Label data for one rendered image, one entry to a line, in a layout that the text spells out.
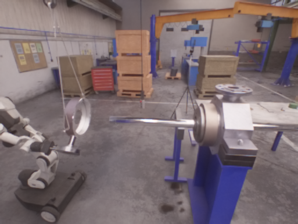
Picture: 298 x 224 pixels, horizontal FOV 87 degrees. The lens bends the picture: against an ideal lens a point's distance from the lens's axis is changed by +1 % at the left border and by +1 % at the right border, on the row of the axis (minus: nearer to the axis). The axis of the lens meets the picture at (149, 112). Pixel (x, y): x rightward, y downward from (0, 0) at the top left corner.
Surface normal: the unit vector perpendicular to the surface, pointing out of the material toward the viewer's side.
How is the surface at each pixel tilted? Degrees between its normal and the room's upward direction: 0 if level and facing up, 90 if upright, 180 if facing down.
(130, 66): 90
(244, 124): 45
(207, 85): 90
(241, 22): 90
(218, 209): 90
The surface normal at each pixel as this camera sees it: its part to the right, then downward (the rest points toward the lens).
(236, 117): -0.07, -0.36
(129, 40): -0.12, 0.40
